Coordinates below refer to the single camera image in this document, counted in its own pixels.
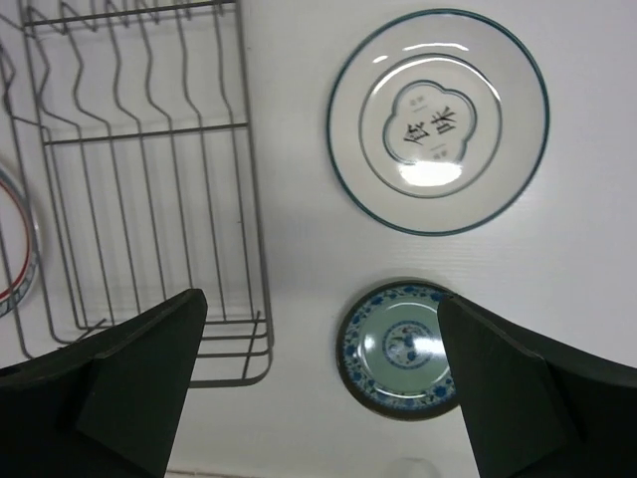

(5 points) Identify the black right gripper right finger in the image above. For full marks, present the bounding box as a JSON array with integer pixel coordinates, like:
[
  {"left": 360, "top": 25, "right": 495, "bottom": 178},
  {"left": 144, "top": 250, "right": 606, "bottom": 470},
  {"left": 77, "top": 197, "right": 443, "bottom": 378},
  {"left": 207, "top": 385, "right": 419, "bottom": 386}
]
[{"left": 438, "top": 294, "right": 636, "bottom": 477}]

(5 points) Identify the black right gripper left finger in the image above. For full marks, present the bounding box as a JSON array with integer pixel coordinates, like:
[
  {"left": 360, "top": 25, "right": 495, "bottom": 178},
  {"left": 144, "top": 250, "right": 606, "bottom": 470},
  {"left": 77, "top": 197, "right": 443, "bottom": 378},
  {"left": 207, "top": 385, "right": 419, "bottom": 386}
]
[{"left": 1, "top": 289, "right": 207, "bottom": 477}]

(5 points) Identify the small blue floral plate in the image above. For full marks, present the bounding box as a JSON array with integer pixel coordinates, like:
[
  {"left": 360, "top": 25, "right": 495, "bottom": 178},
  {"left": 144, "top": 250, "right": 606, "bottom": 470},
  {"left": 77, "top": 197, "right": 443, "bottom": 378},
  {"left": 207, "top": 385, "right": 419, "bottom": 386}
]
[{"left": 335, "top": 279, "right": 459, "bottom": 421}]

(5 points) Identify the white plate red teal rim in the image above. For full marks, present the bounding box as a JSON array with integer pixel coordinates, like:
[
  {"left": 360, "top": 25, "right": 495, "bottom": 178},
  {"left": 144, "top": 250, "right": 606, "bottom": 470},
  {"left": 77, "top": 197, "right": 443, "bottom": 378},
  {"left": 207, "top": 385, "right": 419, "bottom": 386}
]
[{"left": 1, "top": 164, "right": 41, "bottom": 318}]

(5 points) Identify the white plate with teal rim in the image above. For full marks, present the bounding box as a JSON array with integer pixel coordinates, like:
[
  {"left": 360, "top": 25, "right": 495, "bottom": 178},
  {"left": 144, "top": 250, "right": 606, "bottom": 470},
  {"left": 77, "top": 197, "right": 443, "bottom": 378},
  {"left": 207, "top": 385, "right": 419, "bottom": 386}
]
[{"left": 325, "top": 8, "right": 550, "bottom": 237}]

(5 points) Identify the grey wire dish rack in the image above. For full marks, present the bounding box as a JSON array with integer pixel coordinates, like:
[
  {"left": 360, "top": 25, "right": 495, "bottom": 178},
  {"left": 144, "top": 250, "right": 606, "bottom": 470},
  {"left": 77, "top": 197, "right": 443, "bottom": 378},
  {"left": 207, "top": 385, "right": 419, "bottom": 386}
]
[{"left": 1, "top": 1, "right": 274, "bottom": 388}]

